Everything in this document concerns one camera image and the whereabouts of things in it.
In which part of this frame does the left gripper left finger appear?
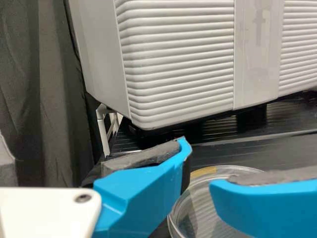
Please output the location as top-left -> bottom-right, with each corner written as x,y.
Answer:
93,135 -> 193,238

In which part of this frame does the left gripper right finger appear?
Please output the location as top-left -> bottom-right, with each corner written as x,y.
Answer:
209,167 -> 317,238

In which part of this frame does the black platform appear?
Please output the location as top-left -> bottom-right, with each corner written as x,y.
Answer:
107,90 -> 317,178

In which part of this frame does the petri dish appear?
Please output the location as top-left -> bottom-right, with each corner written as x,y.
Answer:
167,164 -> 273,238

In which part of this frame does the white incubator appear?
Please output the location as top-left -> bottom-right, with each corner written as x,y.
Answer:
66,0 -> 317,131

